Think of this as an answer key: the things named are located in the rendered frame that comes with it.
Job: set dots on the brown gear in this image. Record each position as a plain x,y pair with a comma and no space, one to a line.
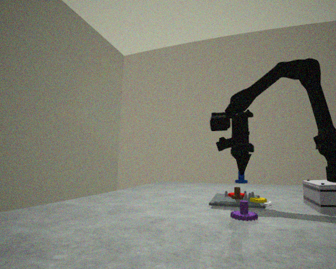
237,193

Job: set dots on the blue gear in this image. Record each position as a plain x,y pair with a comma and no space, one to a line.
241,178

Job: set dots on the purple gear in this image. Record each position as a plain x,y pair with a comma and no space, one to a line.
244,214

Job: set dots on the yellow gear with black stripe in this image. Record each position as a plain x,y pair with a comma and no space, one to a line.
254,199

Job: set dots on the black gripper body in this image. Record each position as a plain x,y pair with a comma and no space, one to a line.
242,145

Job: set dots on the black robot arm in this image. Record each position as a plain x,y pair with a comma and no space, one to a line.
308,73

